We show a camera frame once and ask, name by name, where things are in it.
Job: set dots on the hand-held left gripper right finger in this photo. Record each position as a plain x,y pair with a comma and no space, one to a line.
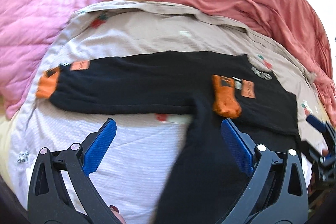
236,146

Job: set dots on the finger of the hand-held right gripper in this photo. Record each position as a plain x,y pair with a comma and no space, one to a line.
315,121
311,151

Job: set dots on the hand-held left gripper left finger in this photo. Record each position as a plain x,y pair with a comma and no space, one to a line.
101,146

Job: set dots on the black garment with orange cuffs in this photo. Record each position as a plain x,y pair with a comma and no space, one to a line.
131,82

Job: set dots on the person's left hand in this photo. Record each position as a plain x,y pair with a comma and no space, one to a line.
118,214

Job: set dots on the cream bed sheet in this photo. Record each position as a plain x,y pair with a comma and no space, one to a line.
10,134

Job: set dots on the beige printed blanket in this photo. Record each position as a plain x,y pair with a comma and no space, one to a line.
157,37

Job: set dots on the pink quilt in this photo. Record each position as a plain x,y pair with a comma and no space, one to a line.
39,16

